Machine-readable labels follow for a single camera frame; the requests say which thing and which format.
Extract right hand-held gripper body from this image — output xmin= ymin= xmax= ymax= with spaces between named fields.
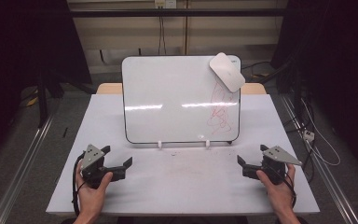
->
xmin=241 ymin=146 xmax=303 ymax=186

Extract black horizontal bar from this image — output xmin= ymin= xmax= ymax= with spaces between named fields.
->
xmin=69 ymin=7 xmax=286 ymax=19

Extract person's left hand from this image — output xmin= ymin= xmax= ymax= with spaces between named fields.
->
xmin=75 ymin=161 xmax=114 ymax=217

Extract black curtain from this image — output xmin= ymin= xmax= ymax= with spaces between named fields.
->
xmin=270 ymin=0 xmax=358 ymax=176
xmin=0 ymin=0 xmax=93 ymax=166

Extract black hanging cable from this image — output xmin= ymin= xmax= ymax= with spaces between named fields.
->
xmin=158 ymin=7 xmax=163 ymax=56

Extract person's right hand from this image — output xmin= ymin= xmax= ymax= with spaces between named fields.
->
xmin=255 ymin=163 xmax=297 ymax=217

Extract black floor cables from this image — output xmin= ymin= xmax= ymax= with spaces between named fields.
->
xmin=283 ymin=99 xmax=317 ymax=185

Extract aluminium floor rail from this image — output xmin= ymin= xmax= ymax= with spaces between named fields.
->
xmin=280 ymin=93 xmax=358 ymax=224
xmin=0 ymin=113 xmax=56 ymax=224

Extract white power strip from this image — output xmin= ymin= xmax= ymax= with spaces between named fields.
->
xmin=302 ymin=130 xmax=316 ymax=143

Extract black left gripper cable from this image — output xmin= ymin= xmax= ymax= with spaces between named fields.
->
xmin=71 ymin=151 xmax=87 ymax=217

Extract white whiteboard eraser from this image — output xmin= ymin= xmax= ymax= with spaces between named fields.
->
xmin=209 ymin=51 xmax=246 ymax=93

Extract white floor cable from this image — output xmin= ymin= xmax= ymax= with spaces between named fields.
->
xmin=300 ymin=98 xmax=342 ymax=167

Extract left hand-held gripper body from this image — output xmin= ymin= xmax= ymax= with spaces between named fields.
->
xmin=80 ymin=144 xmax=127 ymax=189

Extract black metal stand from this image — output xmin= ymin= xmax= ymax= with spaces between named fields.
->
xmin=36 ymin=69 xmax=50 ymax=129

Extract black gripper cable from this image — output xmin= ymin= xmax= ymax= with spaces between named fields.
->
xmin=71 ymin=151 xmax=87 ymax=217
xmin=283 ymin=172 xmax=298 ymax=209

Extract white whiteboard with black frame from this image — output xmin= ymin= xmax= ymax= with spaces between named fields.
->
xmin=121 ymin=55 xmax=242 ymax=146

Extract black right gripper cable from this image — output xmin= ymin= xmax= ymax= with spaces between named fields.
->
xmin=283 ymin=172 xmax=298 ymax=209

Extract white wall socket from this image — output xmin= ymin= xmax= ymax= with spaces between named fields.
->
xmin=154 ymin=0 xmax=178 ymax=9

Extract wooden table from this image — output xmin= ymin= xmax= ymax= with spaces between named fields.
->
xmin=96 ymin=82 xmax=268 ymax=95

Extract yellow floor tape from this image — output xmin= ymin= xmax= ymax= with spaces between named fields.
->
xmin=25 ymin=89 xmax=40 ymax=107

